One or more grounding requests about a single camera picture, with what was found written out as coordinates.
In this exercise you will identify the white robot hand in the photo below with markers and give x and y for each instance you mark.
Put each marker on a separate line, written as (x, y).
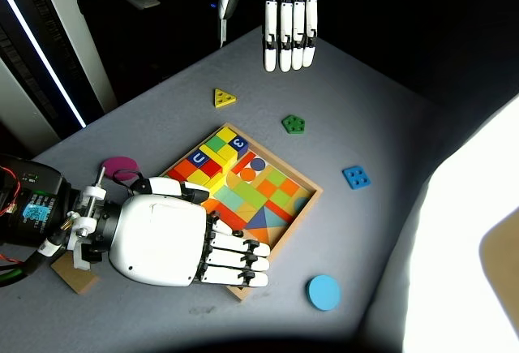
(290, 12)
(158, 235)

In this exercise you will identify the yellow triangle three-hole block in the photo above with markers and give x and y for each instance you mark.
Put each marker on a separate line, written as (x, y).
(219, 103)

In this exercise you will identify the green pentagon five-hole block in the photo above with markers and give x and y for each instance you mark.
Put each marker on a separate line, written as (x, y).
(288, 129)

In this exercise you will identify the blue square four-hole block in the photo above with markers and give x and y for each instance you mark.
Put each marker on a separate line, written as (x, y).
(357, 177)

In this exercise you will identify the purple round disc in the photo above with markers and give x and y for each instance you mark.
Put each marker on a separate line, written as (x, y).
(115, 164)

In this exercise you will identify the flat wooden board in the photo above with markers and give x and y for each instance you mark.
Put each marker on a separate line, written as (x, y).
(75, 276)

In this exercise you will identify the square wooden tray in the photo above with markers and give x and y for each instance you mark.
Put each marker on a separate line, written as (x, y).
(280, 248)

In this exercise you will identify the blue round disc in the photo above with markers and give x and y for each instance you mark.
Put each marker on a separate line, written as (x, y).
(323, 293)

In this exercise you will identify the grey table cloth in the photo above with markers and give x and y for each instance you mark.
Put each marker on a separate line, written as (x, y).
(344, 239)

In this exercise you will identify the white LED light strip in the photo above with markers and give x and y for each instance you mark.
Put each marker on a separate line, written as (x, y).
(40, 50)

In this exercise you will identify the white backdrop sheet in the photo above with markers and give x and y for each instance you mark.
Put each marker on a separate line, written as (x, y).
(446, 247)

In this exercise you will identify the white upright post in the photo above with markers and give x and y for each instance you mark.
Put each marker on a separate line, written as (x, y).
(77, 36)

